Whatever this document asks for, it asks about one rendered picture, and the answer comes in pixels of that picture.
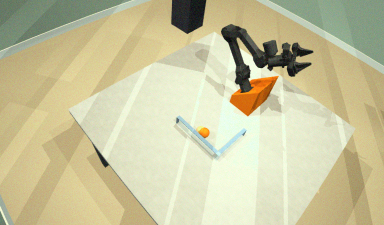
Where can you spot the clear l-shaped low wall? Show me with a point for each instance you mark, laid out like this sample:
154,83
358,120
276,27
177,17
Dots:
205,147

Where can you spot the translucent yellow ball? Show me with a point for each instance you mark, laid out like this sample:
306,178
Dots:
200,129

